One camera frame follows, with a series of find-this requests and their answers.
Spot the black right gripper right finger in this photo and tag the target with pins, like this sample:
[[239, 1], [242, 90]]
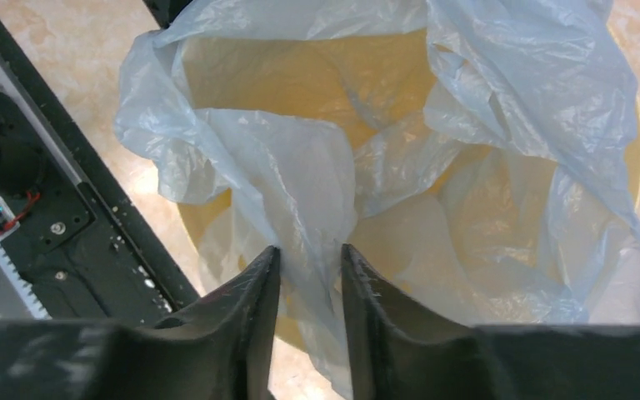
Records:
[[400, 349]]

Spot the blue plastic trash bag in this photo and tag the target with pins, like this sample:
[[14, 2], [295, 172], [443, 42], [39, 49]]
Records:
[[156, 119]]

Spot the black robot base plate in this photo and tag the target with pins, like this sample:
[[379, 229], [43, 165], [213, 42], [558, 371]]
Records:
[[82, 245]]

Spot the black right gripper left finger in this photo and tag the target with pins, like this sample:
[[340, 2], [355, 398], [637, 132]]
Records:
[[218, 347]]

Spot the yellow plastic trash bin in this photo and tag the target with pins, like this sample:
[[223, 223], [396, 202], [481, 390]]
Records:
[[479, 170]]

